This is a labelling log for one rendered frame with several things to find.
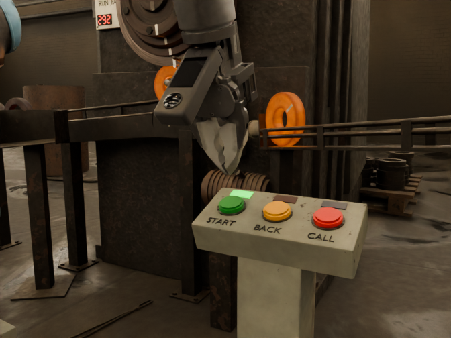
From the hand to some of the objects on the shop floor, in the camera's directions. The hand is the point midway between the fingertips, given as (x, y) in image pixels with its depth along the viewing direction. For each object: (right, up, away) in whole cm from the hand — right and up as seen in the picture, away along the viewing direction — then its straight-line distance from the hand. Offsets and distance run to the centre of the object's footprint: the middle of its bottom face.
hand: (225, 169), depth 61 cm
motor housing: (+4, -54, +78) cm, 95 cm away
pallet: (+89, -20, +268) cm, 283 cm away
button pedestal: (+8, -66, +10) cm, 67 cm away
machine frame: (+1, -42, +143) cm, 149 cm away
